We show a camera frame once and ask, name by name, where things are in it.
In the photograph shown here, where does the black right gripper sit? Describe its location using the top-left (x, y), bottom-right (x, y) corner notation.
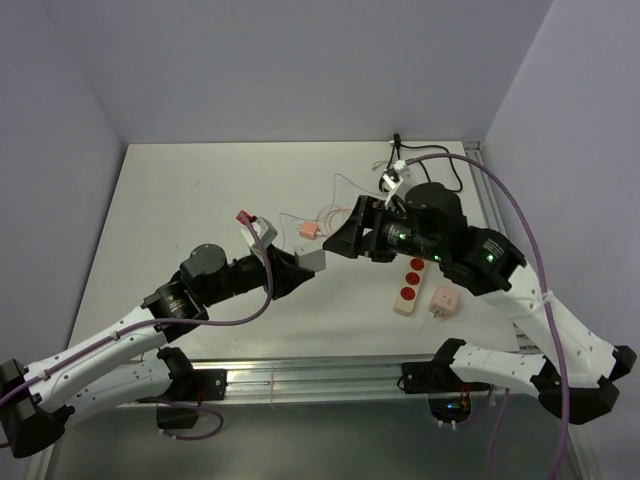
top-left (322, 194), bottom-right (445, 262)

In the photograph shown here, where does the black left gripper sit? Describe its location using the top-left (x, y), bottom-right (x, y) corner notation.
top-left (202, 242), bottom-right (314, 306)

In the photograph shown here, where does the white charger plug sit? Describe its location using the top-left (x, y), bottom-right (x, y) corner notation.
top-left (294, 244), bottom-right (326, 272)

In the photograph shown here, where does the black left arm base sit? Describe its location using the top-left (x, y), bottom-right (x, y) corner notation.
top-left (137, 369), bottom-right (227, 441)

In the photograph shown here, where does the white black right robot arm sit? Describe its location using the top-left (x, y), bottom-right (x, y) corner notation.
top-left (323, 183), bottom-right (637, 425)

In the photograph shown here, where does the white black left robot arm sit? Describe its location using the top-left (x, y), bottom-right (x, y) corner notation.
top-left (1, 244), bottom-right (315, 458)

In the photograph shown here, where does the beige red power strip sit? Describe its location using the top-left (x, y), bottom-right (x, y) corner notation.
top-left (393, 258), bottom-right (429, 316)

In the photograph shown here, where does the pink cube socket adapter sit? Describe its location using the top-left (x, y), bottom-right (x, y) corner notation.
top-left (429, 285), bottom-right (460, 319)

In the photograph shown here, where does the pink charging cable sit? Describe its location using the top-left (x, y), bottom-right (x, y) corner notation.
top-left (313, 203), bottom-right (359, 239)

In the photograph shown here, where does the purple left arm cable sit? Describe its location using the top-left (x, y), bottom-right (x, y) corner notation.
top-left (0, 219), bottom-right (274, 449)

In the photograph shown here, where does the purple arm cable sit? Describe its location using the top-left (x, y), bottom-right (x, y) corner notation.
top-left (399, 152), bottom-right (571, 480)
top-left (0, 219), bottom-right (274, 449)

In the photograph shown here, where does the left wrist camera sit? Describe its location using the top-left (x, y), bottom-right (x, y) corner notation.
top-left (236, 210), bottom-right (278, 262)

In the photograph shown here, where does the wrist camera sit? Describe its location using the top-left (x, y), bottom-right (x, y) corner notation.
top-left (381, 160), bottom-right (412, 207)
top-left (236, 210), bottom-right (278, 262)

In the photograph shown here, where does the light blue charging cable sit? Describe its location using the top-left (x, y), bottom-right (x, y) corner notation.
top-left (277, 172), bottom-right (386, 249)

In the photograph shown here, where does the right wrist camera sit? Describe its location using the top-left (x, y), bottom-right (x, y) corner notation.
top-left (381, 160), bottom-right (412, 207)

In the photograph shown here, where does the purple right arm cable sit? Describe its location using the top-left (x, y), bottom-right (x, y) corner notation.
top-left (399, 152), bottom-right (571, 480)

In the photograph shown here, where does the black power strip cord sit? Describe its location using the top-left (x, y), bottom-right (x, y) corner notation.
top-left (378, 132), bottom-right (464, 194)

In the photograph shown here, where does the aluminium front rail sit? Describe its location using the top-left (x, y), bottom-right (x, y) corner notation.
top-left (99, 355), bottom-right (451, 404)

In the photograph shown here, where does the aluminium rail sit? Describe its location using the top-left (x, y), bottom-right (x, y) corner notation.
top-left (462, 140), bottom-right (601, 480)
top-left (99, 355), bottom-right (451, 404)

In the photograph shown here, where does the aluminium right side rail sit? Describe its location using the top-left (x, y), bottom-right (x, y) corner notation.
top-left (462, 140), bottom-right (601, 480)

